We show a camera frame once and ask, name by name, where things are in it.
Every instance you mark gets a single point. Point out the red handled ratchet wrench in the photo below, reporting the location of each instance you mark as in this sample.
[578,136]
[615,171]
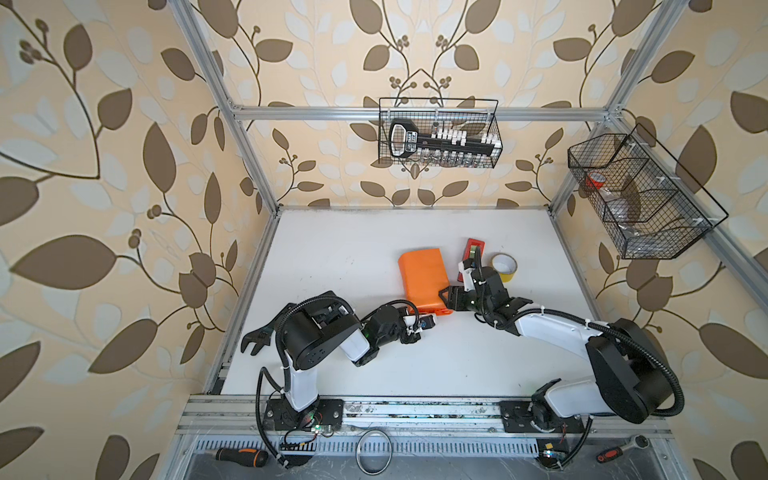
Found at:
[636,442]

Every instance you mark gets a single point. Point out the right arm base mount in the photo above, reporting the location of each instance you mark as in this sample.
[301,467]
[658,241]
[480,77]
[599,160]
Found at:
[520,416]

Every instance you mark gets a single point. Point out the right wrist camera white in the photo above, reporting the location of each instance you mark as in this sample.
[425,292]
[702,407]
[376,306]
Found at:
[471,274]

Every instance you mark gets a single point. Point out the aluminium front rail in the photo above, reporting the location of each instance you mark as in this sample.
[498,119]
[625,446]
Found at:
[414,416]

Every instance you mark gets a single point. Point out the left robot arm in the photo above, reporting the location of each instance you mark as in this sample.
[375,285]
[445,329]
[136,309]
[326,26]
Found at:
[306,333]

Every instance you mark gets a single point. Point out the red tape dispenser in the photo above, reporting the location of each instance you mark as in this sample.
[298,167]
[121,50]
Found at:
[473,250]

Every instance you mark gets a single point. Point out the black socket tool set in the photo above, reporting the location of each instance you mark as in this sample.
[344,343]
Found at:
[404,139]

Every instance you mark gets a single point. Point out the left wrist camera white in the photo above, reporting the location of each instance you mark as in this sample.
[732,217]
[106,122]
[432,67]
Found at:
[418,324]

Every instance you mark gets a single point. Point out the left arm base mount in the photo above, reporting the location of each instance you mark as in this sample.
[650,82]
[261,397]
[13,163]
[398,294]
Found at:
[312,417]

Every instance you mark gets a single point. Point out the black wire basket wall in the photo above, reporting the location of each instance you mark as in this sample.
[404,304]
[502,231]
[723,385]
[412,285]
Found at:
[475,116]
[652,206]

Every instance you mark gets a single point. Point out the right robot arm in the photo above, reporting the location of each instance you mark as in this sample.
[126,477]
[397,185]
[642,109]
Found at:
[629,376]

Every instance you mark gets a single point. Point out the red capped item in basket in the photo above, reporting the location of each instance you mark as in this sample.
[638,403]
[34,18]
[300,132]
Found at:
[594,181]

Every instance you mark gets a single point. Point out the black wire basket back wall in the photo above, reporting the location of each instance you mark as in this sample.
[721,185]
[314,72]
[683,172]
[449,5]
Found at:
[475,116]

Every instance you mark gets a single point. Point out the yellow tape roll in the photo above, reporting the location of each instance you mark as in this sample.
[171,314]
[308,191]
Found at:
[505,265]

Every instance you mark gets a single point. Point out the black wire basket right wall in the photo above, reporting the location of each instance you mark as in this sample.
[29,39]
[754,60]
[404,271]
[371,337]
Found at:
[652,206]

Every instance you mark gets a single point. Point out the orange black screwdriver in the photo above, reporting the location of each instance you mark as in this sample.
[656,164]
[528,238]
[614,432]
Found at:
[247,457]

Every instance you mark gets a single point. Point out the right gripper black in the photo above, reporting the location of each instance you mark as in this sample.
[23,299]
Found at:
[455,293]

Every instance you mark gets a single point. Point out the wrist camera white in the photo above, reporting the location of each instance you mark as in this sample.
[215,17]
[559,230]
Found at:
[418,324]
[471,274]

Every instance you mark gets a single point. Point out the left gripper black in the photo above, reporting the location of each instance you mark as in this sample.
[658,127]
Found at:
[401,311]

